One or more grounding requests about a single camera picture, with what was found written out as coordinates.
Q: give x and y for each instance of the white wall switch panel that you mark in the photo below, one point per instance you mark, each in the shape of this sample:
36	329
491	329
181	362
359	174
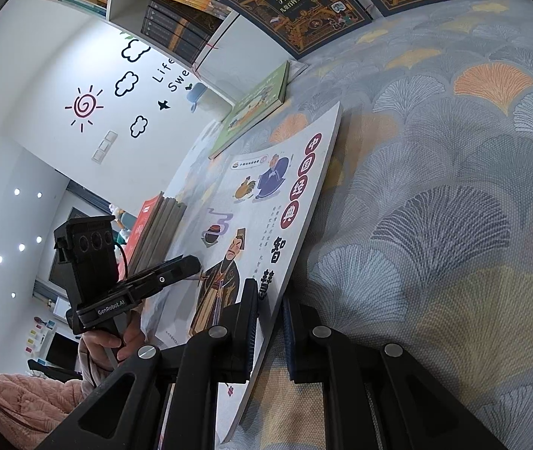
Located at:
104	147

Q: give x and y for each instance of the dark volume book set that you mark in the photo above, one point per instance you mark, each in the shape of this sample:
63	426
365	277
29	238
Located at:
182	29

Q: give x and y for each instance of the left dark ornate encyclopedia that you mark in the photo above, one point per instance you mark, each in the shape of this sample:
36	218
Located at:
303	26

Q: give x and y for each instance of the patterned fan motif mat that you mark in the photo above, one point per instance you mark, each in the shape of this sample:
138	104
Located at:
423	232

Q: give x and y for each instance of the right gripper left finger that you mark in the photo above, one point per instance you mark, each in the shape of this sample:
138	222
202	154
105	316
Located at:
166	399

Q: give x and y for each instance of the stacked books pile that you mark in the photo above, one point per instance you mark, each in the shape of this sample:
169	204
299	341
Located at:
152	234

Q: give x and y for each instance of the pink left sleeve forearm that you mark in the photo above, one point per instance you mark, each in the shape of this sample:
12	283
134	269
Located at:
31	408

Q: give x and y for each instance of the white bottle blue cap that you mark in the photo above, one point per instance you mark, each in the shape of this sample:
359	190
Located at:
195	94

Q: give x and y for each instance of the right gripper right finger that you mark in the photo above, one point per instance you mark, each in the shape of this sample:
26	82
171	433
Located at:
376	398

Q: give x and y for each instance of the left hand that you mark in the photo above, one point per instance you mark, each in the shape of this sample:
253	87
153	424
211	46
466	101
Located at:
93	347

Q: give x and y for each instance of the Chinese classics wisdom book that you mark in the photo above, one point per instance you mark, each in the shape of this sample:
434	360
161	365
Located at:
253	226

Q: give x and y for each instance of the white bookshelf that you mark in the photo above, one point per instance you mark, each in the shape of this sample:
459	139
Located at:
236	57

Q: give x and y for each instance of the green cover picture book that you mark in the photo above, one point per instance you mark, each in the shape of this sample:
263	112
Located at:
265	98

